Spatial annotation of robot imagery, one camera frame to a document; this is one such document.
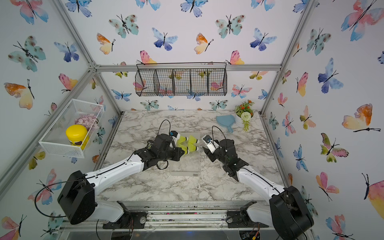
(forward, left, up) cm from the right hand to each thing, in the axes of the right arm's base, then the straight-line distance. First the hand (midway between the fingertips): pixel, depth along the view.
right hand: (208, 142), depth 83 cm
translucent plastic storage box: (-6, +11, -17) cm, 22 cm away
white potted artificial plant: (+24, -23, -2) cm, 33 cm away
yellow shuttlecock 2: (+5, +10, -15) cm, 18 cm away
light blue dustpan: (+33, -14, -19) cm, 40 cm away
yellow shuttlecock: (+10, +10, -14) cm, 20 cm away
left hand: (-5, +12, -2) cm, 13 cm away
